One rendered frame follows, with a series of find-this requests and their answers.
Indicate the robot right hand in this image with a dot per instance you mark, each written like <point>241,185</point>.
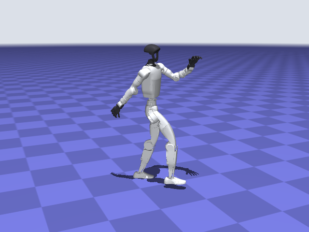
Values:
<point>116,110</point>

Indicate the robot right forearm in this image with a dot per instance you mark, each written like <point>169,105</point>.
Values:
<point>126,97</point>

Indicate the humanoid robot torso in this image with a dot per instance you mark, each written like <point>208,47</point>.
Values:
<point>151,87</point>

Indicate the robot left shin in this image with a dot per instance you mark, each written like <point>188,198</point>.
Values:
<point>146,155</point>

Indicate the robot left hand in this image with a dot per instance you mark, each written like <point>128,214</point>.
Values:
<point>193,61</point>

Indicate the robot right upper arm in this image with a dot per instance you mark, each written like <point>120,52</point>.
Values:
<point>142,75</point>

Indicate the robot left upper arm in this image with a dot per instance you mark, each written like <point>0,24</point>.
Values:
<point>168,73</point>

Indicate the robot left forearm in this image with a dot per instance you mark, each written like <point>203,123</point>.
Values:
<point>185,72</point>

